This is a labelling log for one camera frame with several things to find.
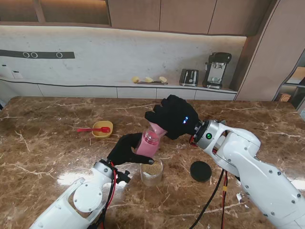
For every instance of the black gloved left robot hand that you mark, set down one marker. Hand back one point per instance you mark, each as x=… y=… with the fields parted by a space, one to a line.
x=124 y=150

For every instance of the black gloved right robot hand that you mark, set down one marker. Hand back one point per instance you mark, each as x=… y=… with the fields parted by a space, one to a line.
x=174 y=117

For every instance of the pink measuring cup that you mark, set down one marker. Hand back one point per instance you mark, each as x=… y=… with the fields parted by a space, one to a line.
x=158 y=131

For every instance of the pink container with white lid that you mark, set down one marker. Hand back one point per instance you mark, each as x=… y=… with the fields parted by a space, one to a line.
x=147 y=148

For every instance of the red plastic spoon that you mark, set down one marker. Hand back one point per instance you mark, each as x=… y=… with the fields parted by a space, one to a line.
x=95 y=130

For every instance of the clear grain jar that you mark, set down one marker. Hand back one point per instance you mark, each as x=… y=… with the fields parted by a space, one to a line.
x=152 y=175

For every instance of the black round jar lid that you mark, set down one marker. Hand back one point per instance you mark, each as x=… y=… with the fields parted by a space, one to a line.
x=200 y=171

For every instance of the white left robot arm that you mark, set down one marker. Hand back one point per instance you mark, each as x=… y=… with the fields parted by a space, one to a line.
x=74 y=200

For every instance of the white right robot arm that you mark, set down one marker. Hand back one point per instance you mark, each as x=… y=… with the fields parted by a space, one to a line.
x=252 y=162

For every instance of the yellow plastic bowl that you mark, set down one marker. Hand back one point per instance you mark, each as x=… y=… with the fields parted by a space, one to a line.
x=101 y=133

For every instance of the yellow lemon piece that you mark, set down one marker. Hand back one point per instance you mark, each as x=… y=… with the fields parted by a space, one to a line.
x=149 y=79
x=163 y=79
x=135 y=79

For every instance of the black and silver toaster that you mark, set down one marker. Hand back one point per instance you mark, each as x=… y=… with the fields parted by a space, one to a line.
x=189 y=77

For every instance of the dark cutting board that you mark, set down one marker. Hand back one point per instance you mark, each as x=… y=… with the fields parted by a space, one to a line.
x=147 y=83

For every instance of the white counter with drawers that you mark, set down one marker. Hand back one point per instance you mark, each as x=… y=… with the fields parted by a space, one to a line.
x=135 y=92

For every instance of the black espresso machine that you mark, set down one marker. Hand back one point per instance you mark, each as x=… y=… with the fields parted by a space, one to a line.
x=216 y=69

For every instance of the tall brown cabinet panel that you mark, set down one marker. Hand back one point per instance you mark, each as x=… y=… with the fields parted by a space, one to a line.
x=262 y=59

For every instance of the small wooden box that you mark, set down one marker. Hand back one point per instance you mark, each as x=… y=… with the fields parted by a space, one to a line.
x=284 y=97

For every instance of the dark open shelf unit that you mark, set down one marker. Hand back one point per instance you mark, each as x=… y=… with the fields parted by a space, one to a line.
x=299 y=93

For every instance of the tan book on shelf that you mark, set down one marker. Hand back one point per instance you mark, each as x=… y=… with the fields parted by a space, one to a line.
x=299 y=75

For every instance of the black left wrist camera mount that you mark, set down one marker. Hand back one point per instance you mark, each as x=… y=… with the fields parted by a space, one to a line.
x=124 y=177

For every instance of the brown wall cabinets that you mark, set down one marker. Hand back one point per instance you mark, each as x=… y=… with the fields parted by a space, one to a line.
x=181 y=16

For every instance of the black wall power strip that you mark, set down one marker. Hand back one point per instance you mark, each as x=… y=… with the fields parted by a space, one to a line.
x=47 y=55

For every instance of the white wall device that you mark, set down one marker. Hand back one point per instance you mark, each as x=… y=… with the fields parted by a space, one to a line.
x=3 y=70
x=17 y=74

